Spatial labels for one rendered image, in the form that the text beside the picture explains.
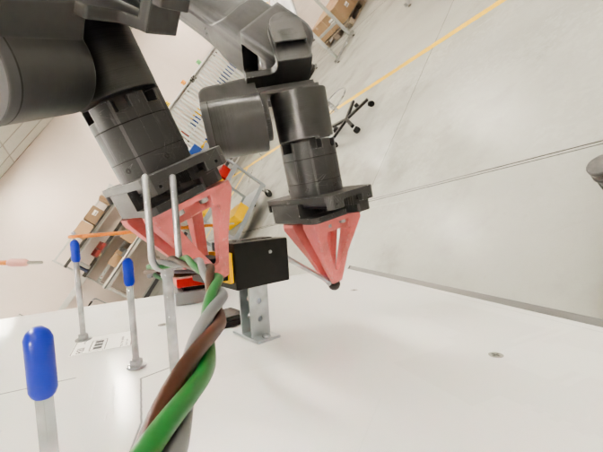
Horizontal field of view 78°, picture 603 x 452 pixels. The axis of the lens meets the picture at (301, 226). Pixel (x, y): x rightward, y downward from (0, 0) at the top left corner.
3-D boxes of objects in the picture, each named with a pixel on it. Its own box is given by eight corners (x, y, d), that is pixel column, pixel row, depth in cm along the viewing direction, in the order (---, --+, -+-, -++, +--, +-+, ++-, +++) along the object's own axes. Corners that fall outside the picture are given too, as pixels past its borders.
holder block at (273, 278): (290, 279, 35) (286, 237, 34) (237, 291, 31) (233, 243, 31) (265, 274, 38) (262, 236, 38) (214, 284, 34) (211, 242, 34)
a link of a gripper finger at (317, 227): (329, 296, 37) (311, 204, 35) (285, 286, 42) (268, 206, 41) (372, 273, 41) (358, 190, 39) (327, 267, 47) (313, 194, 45)
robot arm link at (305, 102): (329, 70, 35) (316, 84, 41) (258, 81, 34) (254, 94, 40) (342, 143, 36) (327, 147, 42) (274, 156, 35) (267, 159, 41)
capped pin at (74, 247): (95, 338, 37) (85, 230, 36) (81, 343, 35) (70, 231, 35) (86, 336, 38) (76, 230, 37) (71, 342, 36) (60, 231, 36)
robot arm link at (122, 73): (134, 1, 27) (80, 35, 29) (56, -14, 21) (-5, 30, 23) (178, 95, 29) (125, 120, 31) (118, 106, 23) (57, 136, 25)
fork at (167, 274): (187, 396, 24) (170, 175, 23) (199, 407, 22) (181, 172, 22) (156, 409, 23) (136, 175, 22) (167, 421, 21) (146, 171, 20)
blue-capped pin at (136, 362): (149, 366, 29) (140, 256, 29) (129, 372, 28) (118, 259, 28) (144, 360, 30) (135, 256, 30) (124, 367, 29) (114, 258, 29)
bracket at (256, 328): (280, 337, 34) (276, 282, 34) (258, 344, 32) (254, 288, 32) (253, 326, 37) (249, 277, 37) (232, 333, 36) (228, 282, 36)
